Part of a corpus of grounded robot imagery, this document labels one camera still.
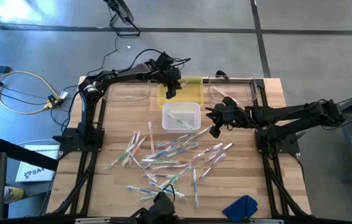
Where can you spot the black diagonal beam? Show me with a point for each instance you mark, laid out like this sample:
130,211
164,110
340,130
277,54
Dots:
23,154

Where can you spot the grey desk frame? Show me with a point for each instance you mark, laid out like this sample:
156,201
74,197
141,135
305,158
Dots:
348,149

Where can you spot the clear plastic bin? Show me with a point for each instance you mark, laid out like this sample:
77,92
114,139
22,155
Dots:
247,84
126,93

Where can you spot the yellow translucent plastic bin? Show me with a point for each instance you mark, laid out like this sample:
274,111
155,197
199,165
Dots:
198,95

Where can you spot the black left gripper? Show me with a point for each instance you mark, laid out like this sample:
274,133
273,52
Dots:
166,74

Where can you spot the silver bracket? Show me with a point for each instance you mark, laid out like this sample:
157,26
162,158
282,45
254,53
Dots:
93,221
267,221

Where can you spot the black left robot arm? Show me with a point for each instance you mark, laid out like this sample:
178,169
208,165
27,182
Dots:
126,72

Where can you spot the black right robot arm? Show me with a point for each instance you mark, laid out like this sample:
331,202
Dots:
288,113

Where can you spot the purple toothbrush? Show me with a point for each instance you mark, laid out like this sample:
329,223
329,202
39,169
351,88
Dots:
143,168
185,83
208,151
169,167
219,152
157,176
212,166

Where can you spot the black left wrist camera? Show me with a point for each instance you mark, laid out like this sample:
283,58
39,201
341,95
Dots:
164,60

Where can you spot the blue cloth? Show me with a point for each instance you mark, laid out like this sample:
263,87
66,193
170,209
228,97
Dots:
239,208

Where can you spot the yellow and white can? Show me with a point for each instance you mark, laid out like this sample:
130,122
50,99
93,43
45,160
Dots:
13,194

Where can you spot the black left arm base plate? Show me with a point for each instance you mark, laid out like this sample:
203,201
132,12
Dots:
96,146

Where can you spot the white perforated plastic basket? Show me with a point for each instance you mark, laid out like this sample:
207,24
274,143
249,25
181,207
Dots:
196,118

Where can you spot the blue toothbrush in clear wrap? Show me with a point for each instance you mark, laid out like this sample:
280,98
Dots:
195,186
161,153
182,195
182,150
143,190
174,140

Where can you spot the white printed box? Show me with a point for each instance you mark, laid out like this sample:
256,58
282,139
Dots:
35,174

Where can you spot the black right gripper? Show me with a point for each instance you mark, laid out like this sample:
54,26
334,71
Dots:
239,116

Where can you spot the black clamp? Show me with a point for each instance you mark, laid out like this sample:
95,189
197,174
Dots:
220,73

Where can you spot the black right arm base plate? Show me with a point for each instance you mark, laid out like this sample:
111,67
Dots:
292,147

